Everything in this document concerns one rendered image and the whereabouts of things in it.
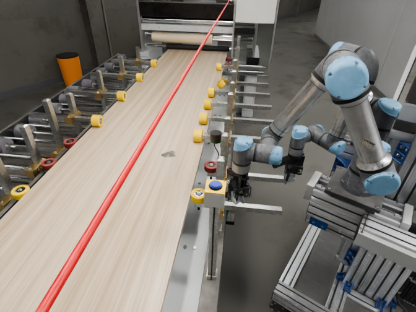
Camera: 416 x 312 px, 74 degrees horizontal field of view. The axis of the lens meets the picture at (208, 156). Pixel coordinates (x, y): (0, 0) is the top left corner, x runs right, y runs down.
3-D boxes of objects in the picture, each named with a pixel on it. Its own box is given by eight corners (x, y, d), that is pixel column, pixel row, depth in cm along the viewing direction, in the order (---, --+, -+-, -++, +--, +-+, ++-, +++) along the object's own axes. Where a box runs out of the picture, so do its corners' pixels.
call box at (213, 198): (225, 196, 102) (226, 180, 97) (223, 210, 96) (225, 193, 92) (206, 194, 102) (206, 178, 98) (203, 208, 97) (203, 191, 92)
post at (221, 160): (220, 229, 148) (225, 155, 121) (220, 235, 145) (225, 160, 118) (214, 229, 148) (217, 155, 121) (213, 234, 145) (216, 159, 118)
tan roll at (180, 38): (251, 45, 367) (252, 34, 360) (251, 47, 357) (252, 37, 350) (146, 40, 380) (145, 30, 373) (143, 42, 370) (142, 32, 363)
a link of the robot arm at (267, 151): (283, 138, 114) (257, 135, 116) (283, 153, 105) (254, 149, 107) (280, 154, 118) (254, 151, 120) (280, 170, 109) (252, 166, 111)
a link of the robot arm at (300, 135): (313, 129, 138) (301, 133, 134) (308, 147, 144) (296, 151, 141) (301, 122, 144) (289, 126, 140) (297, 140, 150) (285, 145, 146)
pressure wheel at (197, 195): (199, 201, 149) (199, 185, 142) (209, 209, 144) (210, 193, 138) (187, 208, 145) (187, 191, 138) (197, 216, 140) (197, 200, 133)
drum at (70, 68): (78, 81, 523) (70, 51, 491) (90, 85, 506) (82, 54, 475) (60, 86, 498) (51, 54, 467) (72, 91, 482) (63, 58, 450)
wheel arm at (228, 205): (280, 212, 141) (281, 205, 138) (280, 216, 138) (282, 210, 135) (195, 203, 145) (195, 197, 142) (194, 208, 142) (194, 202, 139)
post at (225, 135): (223, 200, 170) (228, 131, 142) (223, 204, 167) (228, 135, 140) (218, 200, 170) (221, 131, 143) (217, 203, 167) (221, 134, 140)
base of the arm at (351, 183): (378, 183, 126) (386, 165, 120) (372, 202, 116) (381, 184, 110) (343, 171, 133) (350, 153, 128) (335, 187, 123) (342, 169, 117)
